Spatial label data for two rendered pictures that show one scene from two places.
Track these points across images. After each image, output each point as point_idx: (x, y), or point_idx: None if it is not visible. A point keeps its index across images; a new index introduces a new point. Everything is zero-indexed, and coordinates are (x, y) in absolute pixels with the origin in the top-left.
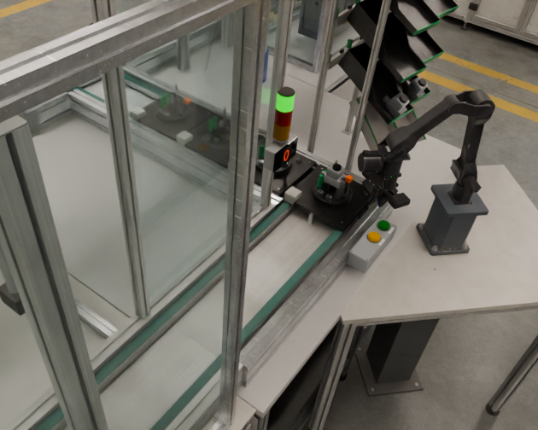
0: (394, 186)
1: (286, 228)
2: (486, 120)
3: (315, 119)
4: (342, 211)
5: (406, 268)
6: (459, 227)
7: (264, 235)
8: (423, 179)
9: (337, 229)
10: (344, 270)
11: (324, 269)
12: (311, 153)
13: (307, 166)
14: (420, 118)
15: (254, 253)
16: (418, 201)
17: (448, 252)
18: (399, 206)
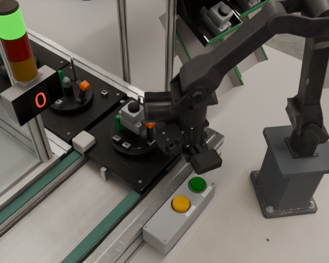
0: (202, 139)
1: (72, 187)
2: None
3: (122, 40)
4: (144, 164)
5: (228, 239)
6: (301, 186)
7: (40, 199)
8: (266, 108)
9: (134, 190)
10: (144, 245)
11: (102, 258)
12: (124, 81)
13: (114, 100)
14: (225, 41)
15: (18, 228)
16: (257, 138)
17: (288, 213)
18: (204, 170)
